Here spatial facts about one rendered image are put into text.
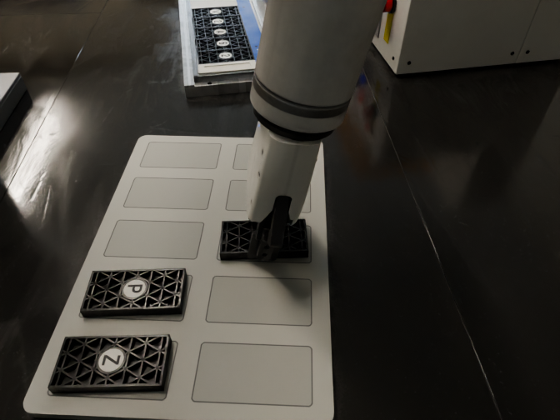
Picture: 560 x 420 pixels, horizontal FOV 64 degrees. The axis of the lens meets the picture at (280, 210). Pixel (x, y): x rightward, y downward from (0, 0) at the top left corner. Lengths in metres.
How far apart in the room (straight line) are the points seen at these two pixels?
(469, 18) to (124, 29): 0.67
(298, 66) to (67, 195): 0.40
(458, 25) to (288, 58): 0.55
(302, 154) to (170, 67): 0.55
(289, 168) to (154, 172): 0.29
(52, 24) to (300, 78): 0.86
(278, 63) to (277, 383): 0.27
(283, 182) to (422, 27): 0.50
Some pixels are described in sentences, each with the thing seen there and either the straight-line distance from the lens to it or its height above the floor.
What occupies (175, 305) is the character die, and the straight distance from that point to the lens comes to 0.47.
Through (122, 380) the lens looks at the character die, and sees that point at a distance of 0.44.
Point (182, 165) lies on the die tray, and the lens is 0.63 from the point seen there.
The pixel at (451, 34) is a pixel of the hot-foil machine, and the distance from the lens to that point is 0.86.
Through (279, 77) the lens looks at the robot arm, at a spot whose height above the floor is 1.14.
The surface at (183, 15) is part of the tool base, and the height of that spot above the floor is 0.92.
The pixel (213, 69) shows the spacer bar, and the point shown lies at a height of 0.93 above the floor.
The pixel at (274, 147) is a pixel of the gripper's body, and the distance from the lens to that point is 0.37.
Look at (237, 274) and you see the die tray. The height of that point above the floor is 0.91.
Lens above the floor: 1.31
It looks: 45 degrees down
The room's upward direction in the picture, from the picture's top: straight up
